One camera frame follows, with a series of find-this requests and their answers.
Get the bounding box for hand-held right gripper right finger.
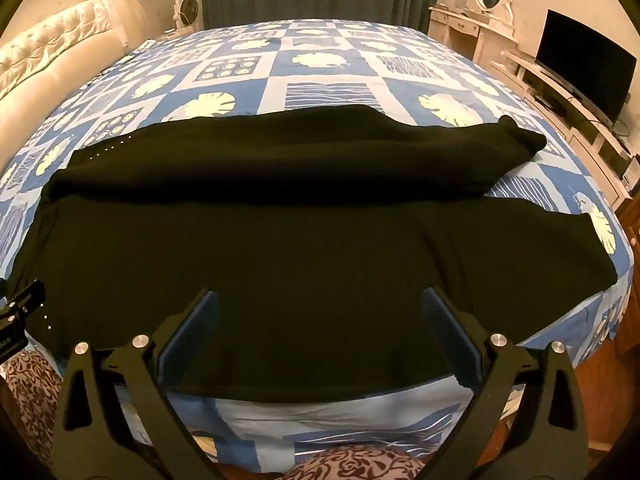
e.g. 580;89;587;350
421;286;589;480

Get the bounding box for black flat screen television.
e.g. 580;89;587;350
536;9;638;126

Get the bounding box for white tufted headboard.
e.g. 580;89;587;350
0;0;151;176

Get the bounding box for white television stand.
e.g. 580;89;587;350
492;49;640;207

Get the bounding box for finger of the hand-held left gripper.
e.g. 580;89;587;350
0;280;48;363

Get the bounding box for blue leaf patterned bed sheet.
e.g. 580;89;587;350
0;19;640;476

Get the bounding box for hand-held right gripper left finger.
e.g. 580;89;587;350
50;287;221;480

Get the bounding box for white dressing table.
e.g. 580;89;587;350
429;4;519;63

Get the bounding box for small white fan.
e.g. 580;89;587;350
172;0;203;32

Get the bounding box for black pants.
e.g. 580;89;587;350
9;106;618;405

